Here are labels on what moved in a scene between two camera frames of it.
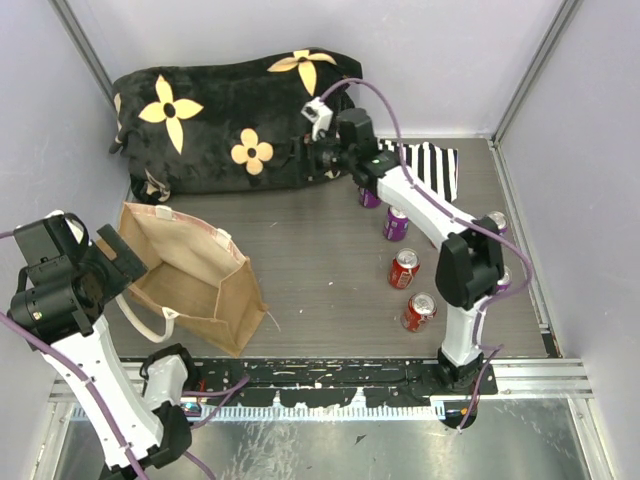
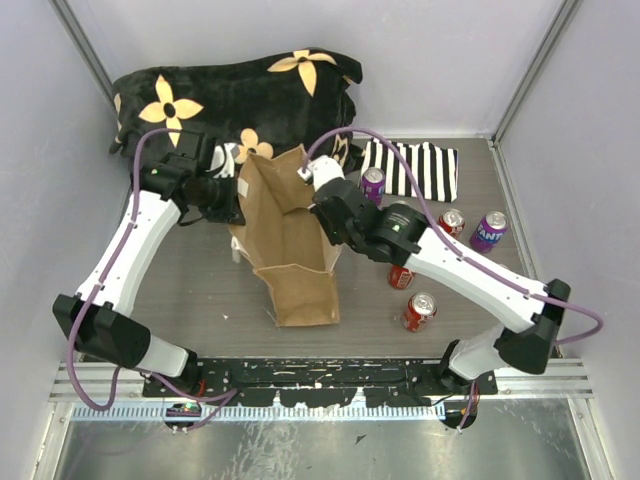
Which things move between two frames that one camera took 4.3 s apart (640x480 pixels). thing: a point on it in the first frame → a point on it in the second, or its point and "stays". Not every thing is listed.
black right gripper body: [321, 157] → [336, 236]
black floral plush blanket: [220, 125] stays
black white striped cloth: [433, 166] stays
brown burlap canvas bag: [196, 272] → [292, 257]
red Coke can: [404, 267] stays
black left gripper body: [114, 274] → [218, 199]
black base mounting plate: [321, 382] stays
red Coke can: [422, 307] stays
